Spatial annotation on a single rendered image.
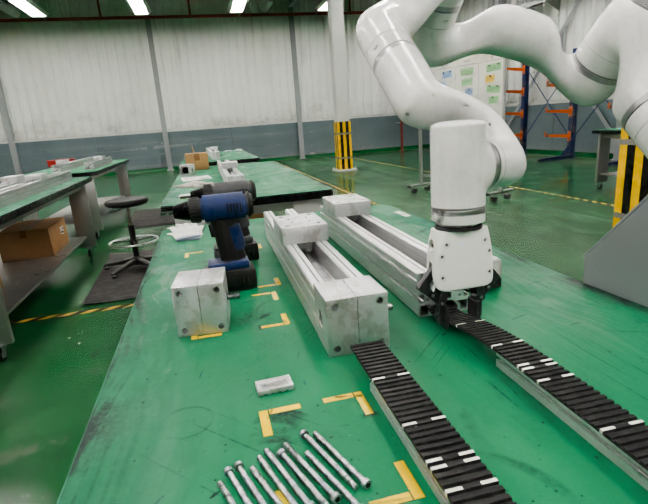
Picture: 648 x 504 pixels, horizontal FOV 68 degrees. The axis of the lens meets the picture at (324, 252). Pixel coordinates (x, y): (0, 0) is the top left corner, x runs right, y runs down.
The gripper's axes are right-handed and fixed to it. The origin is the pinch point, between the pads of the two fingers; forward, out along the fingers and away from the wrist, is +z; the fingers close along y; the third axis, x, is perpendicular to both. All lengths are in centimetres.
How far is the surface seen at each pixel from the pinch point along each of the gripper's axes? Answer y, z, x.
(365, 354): -19.8, -0.7, -9.7
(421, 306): -2.6, 1.7, 9.3
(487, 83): 306, -71, 485
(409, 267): -4.2, -5.9, 10.6
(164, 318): -50, 2, 26
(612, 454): -1.7, 2.3, -34.5
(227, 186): -34, -19, 60
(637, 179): 256, 20, 212
